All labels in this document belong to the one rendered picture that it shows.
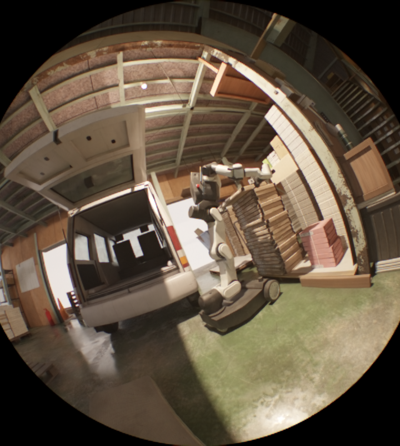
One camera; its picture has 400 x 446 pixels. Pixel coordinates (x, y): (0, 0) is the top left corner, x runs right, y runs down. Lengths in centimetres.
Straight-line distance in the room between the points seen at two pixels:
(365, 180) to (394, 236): 42
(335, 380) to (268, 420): 30
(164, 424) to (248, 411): 34
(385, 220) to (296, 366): 99
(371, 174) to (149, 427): 159
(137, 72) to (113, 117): 130
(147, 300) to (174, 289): 30
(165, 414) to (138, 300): 119
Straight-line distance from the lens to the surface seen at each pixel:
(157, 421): 71
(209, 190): 141
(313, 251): 149
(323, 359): 89
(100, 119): 109
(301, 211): 181
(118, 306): 169
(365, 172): 117
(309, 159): 165
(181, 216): 569
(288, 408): 79
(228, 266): 134
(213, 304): 124
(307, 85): 228
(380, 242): 127
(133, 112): 109
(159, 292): 158
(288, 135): 178
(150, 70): 233
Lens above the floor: 75
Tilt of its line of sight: 8 degrees up
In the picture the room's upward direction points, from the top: 23 degrees counter-clockwise
